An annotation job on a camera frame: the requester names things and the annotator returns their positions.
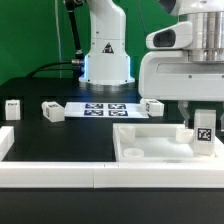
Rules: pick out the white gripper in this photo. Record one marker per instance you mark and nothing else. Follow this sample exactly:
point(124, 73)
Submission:
point(167, 73)

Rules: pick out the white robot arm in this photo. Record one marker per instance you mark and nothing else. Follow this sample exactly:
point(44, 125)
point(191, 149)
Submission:
point(108, 65)

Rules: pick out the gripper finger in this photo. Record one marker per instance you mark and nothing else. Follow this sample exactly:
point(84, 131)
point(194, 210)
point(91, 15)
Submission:
point(222, 118)

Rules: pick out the white U-shaped obstacle fence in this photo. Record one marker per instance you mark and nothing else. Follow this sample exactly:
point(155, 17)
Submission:
point(206, 174)

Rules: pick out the white square tabletop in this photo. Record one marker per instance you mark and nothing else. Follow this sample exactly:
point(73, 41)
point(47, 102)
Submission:
point(149, 143)

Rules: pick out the white marker base sheet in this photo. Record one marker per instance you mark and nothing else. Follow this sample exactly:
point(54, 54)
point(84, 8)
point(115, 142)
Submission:
point(104, 110)

